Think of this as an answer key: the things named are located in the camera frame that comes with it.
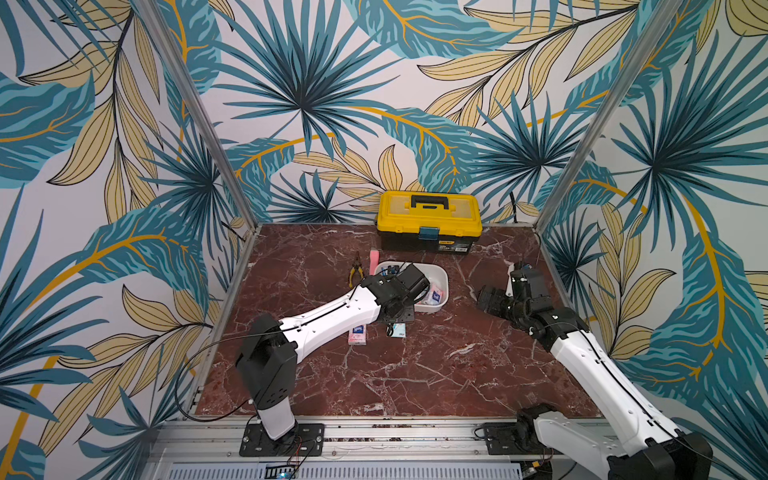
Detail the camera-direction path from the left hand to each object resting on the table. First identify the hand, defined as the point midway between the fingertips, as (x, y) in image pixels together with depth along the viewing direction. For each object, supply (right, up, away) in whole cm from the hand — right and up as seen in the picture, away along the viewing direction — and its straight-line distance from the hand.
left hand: (399, 317), depth 82 cm
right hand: (+25, +5, -1) cm, 26 cm away
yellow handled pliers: (-14, +13, +25) cm, 31 cm away
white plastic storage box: (+12, +3, +13) cm, 18 cm away
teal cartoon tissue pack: (0, -3, -2) cm, 4 cm away
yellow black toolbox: (+11, +28, +19) cm, 35 cm away
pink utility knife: (-8, +16, +28) cm, 33 cm away
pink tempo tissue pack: (-12, -7, +6) cm, 15 cm away
